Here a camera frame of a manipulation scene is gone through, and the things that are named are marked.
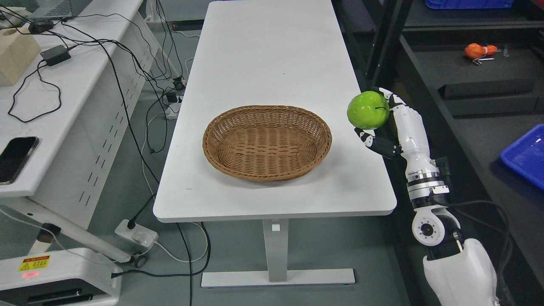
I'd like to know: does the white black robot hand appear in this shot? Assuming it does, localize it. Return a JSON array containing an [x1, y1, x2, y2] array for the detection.
[[355, 87, 438, 173]]

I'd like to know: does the green apple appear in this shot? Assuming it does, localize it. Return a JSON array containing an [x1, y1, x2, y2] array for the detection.
[[346, 91, 390, 130]]

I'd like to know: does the white robot base unit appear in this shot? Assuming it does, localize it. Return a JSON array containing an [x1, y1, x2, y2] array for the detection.
[[0, 248, 121, 306]]

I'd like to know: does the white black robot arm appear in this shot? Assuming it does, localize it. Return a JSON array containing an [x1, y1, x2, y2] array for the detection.
[[406, 159, 500, 306]]

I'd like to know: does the black metal shelf rack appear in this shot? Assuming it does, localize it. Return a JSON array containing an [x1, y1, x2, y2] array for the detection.
[[332, 0, 543, 306]]

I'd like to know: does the orange toy on shelf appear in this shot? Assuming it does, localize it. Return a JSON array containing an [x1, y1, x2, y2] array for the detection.
[[464, 43, 498, 60]]

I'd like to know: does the blue plastic tray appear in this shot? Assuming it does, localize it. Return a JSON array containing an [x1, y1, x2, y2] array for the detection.
[[501, 124, 544, 190]]

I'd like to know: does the brown wicker basket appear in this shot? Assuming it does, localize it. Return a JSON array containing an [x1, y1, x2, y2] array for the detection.
[[202, 105, 332, 182]]

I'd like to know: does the white table leg base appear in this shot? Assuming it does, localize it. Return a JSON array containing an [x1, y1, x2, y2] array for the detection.
[[201, 219, 356, 288]]

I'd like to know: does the white power strip far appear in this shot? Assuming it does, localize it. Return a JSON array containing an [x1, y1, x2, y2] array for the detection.
[[165, 93, 183, 120]]

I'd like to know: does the white power strip on floor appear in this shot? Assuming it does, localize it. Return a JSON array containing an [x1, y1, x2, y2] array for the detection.
[[114, 219, 159, 249]]

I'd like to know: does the white side desk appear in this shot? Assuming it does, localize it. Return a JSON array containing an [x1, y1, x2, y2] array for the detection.
[[1, 0, 160, 263]]

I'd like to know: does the black power adapter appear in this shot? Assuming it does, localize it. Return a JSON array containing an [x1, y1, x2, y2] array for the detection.
[[40, 45, 71, 66]]

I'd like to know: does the grey laptop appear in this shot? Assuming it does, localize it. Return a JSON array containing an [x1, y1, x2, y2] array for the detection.
[[29, 0, 92, 20]]

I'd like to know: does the black smartphone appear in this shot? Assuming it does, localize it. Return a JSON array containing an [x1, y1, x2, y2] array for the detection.
[[0, 137, 39, 185]]

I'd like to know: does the beige wooden box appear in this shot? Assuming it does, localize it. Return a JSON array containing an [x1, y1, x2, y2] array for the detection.
[[0, 28, 41, 87]]

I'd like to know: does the black cable on desk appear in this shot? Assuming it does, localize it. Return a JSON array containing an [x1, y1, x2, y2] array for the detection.
[[8, 59, 62, 124]]

